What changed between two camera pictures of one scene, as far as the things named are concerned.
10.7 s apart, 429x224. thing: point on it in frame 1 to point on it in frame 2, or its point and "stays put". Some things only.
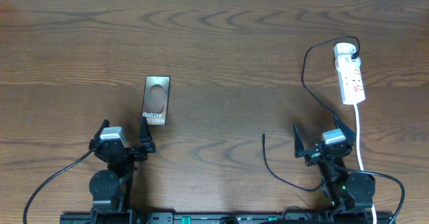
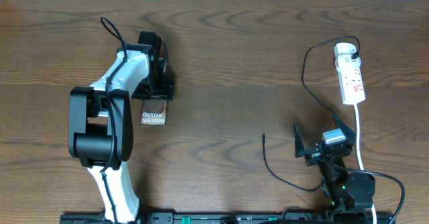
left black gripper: x=147 y=147 to x=167 y=92
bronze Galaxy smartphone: x=155 y=99 stays put
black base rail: x=228 y=218 stays put
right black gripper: x=312 y=157 stays put
